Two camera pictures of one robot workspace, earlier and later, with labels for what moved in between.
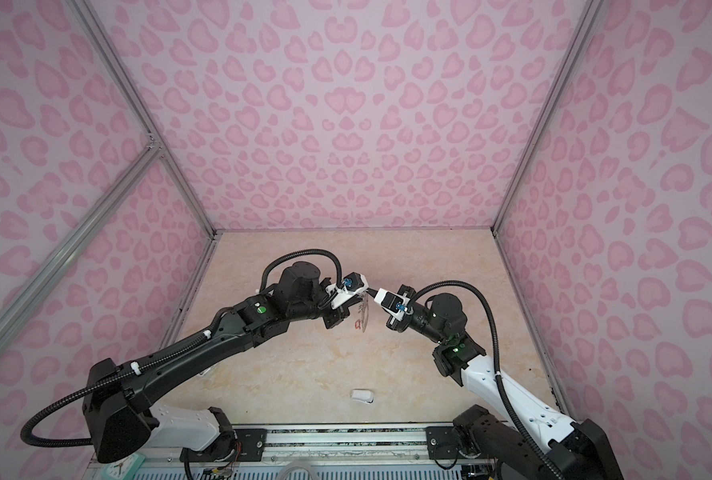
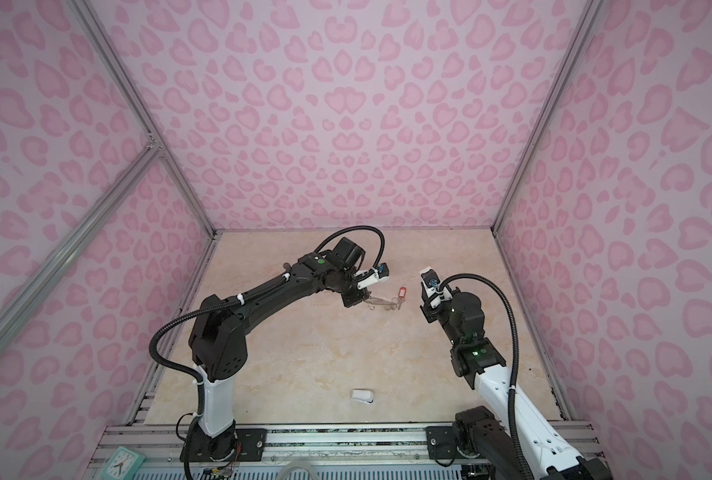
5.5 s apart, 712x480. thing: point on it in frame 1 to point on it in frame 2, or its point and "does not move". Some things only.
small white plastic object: x=363 y=395 does not move
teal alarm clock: x=125 y=469 does not move
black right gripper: x=395 y=326 to x=428 y=312
